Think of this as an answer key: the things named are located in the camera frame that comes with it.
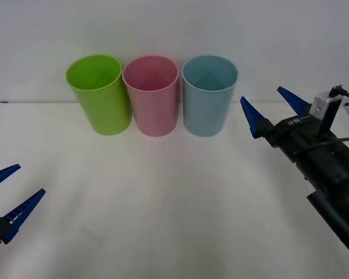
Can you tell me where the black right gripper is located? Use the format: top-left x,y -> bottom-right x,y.
238,86 -> 340,169

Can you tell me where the pale blue plastic bin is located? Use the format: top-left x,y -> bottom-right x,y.
181,55 -> 239,138

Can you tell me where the pink plastic bin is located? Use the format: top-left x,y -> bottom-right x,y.
122,55 -> 180,137

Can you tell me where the green plastic bin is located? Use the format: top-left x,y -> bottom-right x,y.
65,54 -> 133,136

